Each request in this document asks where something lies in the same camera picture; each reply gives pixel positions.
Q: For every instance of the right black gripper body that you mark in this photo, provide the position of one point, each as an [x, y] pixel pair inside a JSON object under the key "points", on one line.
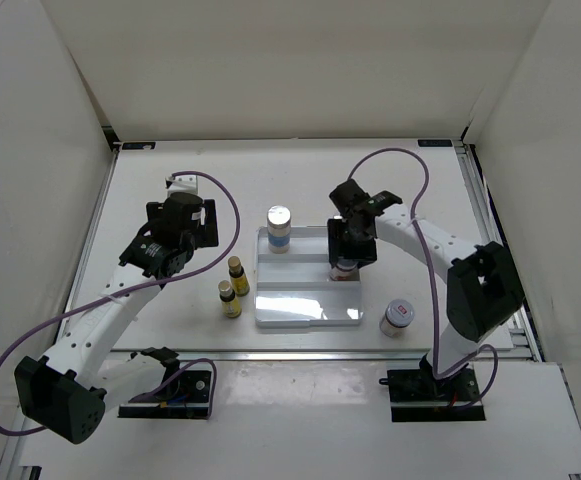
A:
{"points": [[361, 248]]}

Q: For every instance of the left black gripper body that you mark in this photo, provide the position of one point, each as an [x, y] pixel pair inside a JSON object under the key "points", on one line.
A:
{"points": [[153, 213]]}

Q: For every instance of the red cap jar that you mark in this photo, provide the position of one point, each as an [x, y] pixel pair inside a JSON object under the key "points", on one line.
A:
{"points": [[398, 315], [344, 270]]}

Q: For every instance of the blue label shaker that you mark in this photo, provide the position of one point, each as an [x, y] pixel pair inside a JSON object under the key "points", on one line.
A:
{"points": [[278, 229]]}

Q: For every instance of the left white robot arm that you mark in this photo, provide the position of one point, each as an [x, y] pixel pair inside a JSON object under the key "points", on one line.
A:
{"points": [[67, 390]]}

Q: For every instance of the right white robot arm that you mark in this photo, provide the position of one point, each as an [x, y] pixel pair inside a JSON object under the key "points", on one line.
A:
{"points": [[483, 289]]}

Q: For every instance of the upper yellow small bottle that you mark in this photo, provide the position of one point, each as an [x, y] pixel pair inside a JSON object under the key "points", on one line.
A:
{"points": [[238, 276]]}

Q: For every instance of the yellow small bottle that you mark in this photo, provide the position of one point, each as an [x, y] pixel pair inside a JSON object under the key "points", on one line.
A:
{"points": [[231, 307], [238, 276]]}

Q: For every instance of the white divided tray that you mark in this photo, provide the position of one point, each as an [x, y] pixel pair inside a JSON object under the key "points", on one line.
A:
{"points": [[294, 289]]}

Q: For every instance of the lower yellow small bottle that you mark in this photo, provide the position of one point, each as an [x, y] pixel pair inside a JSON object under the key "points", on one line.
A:
{"points": [[231, 307]]}

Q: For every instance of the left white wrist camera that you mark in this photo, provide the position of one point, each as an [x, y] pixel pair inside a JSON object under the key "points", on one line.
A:
{"points": [[181, 184]]}

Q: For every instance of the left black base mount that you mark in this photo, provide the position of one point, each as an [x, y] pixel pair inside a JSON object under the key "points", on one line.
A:
{"points": [[189, 397]]}

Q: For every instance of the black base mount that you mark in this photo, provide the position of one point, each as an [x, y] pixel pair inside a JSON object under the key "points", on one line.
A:
{"points": [[413, 399], [189, 397]]}

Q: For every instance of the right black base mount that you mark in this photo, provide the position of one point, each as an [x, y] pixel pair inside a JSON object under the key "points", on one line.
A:
{"points": [[413, 399]]}

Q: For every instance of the aluminium front rail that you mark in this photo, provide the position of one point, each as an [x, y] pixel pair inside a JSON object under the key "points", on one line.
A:
{"points": [[517, 353]]}

